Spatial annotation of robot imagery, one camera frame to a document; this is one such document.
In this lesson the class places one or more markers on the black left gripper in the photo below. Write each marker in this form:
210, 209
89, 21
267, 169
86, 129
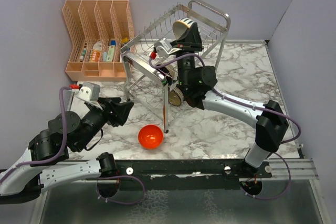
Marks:
118, 113

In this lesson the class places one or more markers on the dark patterned cream-inside bowl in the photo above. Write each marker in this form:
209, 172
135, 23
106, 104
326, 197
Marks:
175, 97

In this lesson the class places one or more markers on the red bowl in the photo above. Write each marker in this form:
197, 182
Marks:
150, 136

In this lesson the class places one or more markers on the beige speckled bowl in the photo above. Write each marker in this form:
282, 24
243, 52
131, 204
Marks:
180, 26

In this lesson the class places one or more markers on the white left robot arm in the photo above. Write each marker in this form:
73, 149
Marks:
35, 171

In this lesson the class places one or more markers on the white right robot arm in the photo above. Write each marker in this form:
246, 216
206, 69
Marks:
268, 120

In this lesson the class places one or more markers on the white blue tube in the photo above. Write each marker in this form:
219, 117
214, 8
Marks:
111, 51

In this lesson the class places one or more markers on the orange white packet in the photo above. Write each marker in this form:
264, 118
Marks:
95, 53

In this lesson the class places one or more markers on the small green white tube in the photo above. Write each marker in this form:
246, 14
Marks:
83, 54

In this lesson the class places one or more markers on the cream bottle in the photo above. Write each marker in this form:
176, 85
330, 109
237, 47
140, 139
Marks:
124, 43

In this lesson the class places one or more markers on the peach plastic file organizer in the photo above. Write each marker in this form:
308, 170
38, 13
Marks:
90, 21

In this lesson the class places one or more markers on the steel wire dish rack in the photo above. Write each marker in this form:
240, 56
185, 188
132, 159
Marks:
158, 59

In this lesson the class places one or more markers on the black aluminium frame rail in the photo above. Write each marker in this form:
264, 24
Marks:
173, 174

